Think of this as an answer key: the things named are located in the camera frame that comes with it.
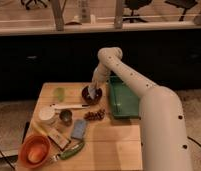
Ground white handled knife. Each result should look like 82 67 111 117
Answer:
50 104 89 110

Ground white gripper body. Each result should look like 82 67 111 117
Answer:
92 64 111 87

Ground light blue towel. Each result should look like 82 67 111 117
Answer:
88 84 97 99

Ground orange bowl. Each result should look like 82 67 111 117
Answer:
18 134 50 169

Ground yellow banana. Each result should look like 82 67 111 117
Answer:
31 120 47 136

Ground black cable on floor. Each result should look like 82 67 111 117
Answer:
0 129 17 171

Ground black office chair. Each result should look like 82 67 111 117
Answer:
123 0 152 23
20 0 47 10
165 0 198 21

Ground small metal cup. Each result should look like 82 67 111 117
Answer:
59 109 72 126

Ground dark purple bowl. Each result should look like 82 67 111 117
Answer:
81 86 102 105

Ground green tray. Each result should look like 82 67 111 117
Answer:
108 76 139 119

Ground brown cardboard box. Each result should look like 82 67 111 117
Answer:
48 129 70 150

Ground black office chair right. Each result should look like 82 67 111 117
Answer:
165 0 198 21

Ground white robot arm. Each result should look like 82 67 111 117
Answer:
89 47 193 171

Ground black office chair left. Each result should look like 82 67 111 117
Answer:
20 0 47 10

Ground bunch of dark grapes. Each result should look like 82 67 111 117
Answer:
84 109 105 121

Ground green handled tool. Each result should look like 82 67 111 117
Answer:
52 141 85 162

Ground green plastic cup lying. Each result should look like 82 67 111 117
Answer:
53 87 65 102

